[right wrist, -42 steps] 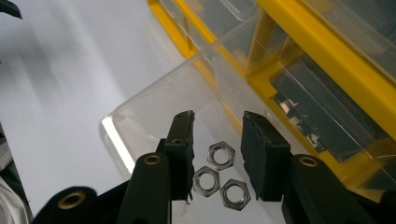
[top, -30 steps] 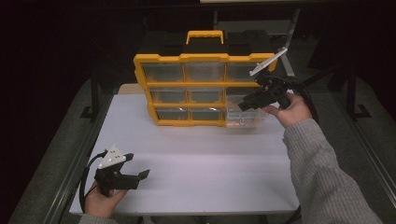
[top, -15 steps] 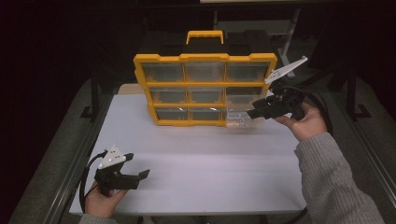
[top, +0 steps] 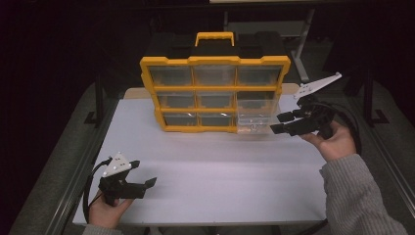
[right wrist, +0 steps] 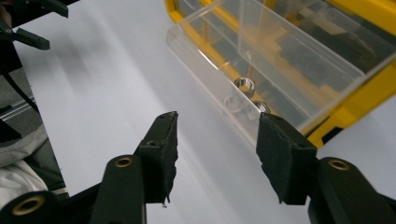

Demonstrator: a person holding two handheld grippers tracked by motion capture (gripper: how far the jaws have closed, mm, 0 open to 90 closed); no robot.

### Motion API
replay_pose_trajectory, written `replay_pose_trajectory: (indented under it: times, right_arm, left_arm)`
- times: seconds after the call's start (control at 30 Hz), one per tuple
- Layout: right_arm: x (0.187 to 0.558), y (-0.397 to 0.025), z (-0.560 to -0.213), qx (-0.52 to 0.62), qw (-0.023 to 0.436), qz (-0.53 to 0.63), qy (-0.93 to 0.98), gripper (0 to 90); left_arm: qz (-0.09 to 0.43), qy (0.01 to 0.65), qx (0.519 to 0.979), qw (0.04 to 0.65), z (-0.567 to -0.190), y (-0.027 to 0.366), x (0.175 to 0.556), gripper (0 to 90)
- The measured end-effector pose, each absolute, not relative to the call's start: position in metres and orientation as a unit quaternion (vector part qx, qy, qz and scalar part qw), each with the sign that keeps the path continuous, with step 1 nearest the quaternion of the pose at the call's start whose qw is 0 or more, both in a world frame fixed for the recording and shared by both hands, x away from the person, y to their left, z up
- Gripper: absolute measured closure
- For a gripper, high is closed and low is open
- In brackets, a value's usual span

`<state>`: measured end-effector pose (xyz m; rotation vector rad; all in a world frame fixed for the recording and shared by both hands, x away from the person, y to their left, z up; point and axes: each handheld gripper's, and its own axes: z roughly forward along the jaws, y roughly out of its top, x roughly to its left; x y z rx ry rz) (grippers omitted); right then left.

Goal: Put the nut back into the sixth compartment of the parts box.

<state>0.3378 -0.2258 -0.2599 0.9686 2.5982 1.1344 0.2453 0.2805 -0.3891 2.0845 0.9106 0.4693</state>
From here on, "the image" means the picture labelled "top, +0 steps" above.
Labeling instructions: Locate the grid of clear small drawers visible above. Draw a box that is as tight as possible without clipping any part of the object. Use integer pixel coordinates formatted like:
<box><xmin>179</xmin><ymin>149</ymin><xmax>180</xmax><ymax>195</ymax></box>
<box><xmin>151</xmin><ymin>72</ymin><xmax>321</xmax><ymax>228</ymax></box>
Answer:
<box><xmin>148</xmin><ymin>65</ymin><xmax>282</xmax><ymax>127</ymax></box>

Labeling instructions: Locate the person's left hand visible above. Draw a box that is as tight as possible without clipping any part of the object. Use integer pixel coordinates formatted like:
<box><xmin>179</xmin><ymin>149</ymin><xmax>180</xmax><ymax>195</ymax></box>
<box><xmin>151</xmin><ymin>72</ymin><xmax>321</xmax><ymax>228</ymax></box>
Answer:
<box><xmin>88</xmin><ymin>192</ymin><xmax>135</xmax><ymax>229</ymax></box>

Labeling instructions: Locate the white metal desk frame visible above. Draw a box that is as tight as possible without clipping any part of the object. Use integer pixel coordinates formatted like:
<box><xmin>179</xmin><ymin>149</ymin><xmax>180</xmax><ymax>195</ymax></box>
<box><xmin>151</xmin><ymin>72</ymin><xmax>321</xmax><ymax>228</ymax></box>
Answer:
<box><xmin>223</xmin><ymin>8</ymin><xmax>317</xmax><ymax>82</ymax></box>

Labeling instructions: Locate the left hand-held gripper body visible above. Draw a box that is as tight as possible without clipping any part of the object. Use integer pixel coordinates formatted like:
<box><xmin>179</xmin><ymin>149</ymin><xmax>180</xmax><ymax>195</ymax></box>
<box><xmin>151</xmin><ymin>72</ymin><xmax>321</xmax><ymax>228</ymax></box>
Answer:
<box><xmin>97</xmin><ymin>152</ymin><xmax>147</xmax><ymax>207</ymax></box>

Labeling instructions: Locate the clear plastic drawer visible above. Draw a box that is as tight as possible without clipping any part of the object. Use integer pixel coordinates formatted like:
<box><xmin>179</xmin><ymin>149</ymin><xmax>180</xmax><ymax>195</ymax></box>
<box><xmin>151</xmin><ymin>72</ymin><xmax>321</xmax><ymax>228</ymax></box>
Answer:
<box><xmin>235</xmin><ymin>103</ymin><xmax>284</xmax><ymax>135</ymax></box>

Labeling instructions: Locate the person's right hand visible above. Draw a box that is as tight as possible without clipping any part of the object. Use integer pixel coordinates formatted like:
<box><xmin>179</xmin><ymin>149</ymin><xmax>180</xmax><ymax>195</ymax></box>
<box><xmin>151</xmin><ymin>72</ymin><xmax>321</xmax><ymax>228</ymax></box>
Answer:
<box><xmin>300</xmin><ymin>120</ymin><xmax>357</xmax><ymax>163</ymax></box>

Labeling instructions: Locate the black metal stand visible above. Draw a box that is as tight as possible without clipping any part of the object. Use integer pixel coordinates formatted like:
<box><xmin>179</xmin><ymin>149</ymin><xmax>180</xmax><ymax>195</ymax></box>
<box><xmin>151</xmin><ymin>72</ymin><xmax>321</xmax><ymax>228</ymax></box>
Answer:
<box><xmin>362</xmin><ymin>63</ymin><xmax>390</xmax><ymax>127</ymax></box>
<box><xmin>83</xmin><ymin>72</ymin><xmax>106</xmax><ymax>127</ymax></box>

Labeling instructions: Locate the yellow black organizer cabinet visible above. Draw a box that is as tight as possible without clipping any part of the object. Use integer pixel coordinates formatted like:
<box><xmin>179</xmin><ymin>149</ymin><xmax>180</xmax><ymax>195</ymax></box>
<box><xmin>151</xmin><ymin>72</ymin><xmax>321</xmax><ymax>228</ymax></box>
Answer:
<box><xmin>139</xmin><ymin>30</ymin><xmax>292</xmax><ymax>134</ymax></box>

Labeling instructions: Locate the white board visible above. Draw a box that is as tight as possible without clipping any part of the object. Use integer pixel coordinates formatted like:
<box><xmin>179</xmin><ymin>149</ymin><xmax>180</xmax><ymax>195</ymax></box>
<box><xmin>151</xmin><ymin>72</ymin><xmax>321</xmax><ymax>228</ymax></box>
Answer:
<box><xmin>71</xmin><ymin>94</ymin><xmax>331</xmax><ymax>227</ymax></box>

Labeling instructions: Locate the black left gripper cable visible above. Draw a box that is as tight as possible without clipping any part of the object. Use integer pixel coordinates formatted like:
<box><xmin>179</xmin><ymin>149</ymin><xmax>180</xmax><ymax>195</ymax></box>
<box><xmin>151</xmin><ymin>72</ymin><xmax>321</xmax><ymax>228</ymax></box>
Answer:
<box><xmin>82</xmin><ymin>157</ymin><xmax>114</xmax><ymax>224</ymax></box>

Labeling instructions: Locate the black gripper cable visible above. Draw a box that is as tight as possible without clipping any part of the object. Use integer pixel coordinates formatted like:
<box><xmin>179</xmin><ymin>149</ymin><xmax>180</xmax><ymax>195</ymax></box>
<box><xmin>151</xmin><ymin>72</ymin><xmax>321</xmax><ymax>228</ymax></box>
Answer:
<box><xmin>311</xmin><ymin>101</ymin><xmax>363</xmax><ymax>157</ymax></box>
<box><xmin>82</xmin><ymin>157</ymin><xmax>114</xmax><ymax>224</ymax></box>

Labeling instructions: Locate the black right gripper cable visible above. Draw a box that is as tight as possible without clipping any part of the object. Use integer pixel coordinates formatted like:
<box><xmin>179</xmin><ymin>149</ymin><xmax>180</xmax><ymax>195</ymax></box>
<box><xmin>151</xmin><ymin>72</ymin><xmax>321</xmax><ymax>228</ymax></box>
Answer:
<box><xmin>311</xmin><ymin>101</ymin><xmax>363</xmax><ymax>157</ymax></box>

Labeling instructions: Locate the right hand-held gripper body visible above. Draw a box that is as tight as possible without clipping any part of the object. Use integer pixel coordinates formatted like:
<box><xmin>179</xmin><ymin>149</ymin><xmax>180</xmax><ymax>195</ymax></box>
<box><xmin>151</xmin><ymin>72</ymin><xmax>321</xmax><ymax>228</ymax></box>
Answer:
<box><xmin>292</xmin><ymin>71</ymin><xmax>343</xmax><ymax>140</ymax></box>

